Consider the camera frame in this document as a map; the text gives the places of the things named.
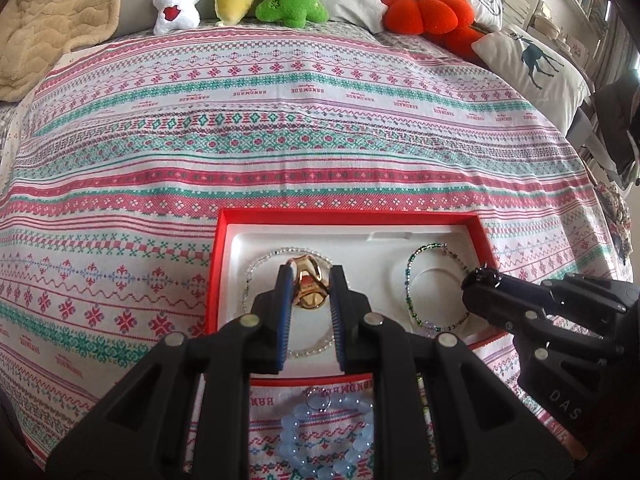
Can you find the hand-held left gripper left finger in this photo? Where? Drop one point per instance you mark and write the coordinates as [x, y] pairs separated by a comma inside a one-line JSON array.
[[285, 310]]

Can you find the stack of books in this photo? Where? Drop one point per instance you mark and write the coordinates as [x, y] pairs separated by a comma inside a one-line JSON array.
[[512, 0]]

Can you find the orange pumpkin plush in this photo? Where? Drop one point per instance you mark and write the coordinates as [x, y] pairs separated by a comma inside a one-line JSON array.
[[425, 12]]

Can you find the dark chair with clothing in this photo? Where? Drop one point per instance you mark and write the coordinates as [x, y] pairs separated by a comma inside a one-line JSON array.
[[615, 120]]

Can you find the red jewelry box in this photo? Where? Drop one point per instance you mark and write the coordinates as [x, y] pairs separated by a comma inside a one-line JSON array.
[[325, 235]]

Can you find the red green patterned bedspread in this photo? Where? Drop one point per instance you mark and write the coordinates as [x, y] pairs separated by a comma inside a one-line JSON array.
[[300, 135]]

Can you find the white deer print pillow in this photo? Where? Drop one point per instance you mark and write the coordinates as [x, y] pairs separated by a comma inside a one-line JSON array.
[[530, 70]]

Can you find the patterned cloth bag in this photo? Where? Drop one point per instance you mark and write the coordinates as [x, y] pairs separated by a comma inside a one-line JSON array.
[[617, 220]]

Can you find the beige quilted blanket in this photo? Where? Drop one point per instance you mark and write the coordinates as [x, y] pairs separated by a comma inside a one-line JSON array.
[[60, 20]]

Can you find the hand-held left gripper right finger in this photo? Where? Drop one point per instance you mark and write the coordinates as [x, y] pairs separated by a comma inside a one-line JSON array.
[[340, 310]]

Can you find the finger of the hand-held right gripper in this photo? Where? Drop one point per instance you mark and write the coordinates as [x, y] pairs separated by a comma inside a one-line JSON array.
[[495, 295], [550, 360]]

